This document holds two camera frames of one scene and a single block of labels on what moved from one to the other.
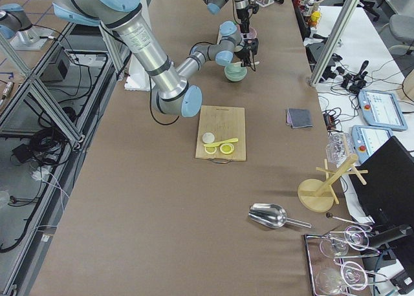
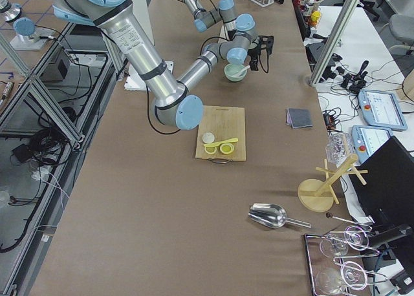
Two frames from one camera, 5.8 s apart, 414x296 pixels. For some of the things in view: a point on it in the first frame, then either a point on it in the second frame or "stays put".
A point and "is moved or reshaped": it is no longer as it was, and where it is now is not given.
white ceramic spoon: (239, 63) is moved or reshaped
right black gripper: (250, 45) to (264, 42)
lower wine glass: (330, 280) stays put
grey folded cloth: (298, 117) stays put
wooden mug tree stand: (317, 195) stays put
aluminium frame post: (336, 35) stays put
